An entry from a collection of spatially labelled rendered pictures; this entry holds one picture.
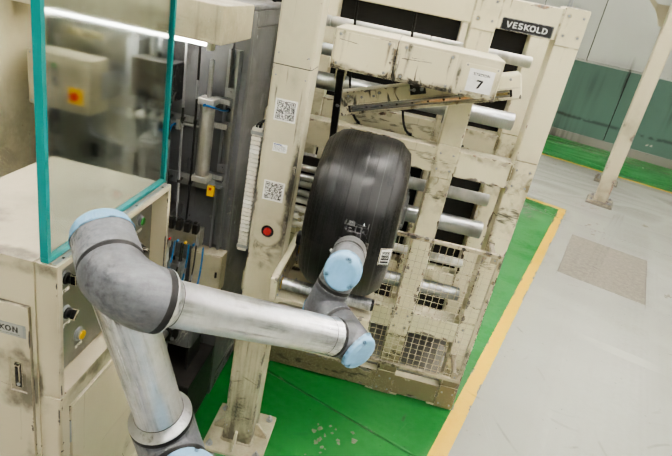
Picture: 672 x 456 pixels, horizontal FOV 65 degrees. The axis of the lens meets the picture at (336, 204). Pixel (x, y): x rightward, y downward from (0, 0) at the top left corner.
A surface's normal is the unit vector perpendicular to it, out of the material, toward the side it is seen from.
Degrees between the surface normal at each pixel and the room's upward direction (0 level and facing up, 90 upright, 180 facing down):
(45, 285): 90
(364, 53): 90
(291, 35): 90
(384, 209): 63
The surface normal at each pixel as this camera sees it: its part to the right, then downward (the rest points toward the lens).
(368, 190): -0.01, -0.27
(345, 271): -0.10, 0.17
